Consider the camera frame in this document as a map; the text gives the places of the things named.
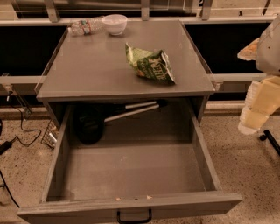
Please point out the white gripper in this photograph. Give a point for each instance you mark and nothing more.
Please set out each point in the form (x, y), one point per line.
(270, 55)

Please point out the green jalapeno chip bag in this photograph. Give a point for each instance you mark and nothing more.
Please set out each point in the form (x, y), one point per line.
(150, 65)

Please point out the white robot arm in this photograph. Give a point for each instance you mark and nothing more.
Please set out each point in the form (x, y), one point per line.
(268, 51)

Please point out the open grey top drawer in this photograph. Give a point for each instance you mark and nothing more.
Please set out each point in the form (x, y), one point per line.
(157, 160)

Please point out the grey cabinet with flat top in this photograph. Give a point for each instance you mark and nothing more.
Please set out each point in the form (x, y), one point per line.
(94, 68)

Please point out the black stand leg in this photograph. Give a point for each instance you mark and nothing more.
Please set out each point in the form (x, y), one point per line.
(266, 135)

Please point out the white ceramic bowl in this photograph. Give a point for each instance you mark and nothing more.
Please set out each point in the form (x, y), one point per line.
(114, 24)

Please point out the clear plastic water bottle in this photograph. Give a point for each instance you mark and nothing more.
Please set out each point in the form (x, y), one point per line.
(86, 26)

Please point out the black drawer handle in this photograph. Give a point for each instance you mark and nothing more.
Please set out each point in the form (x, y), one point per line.
(133, 218)

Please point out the small wire mesh basket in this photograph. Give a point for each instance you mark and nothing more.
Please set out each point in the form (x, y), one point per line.
(50, 136)

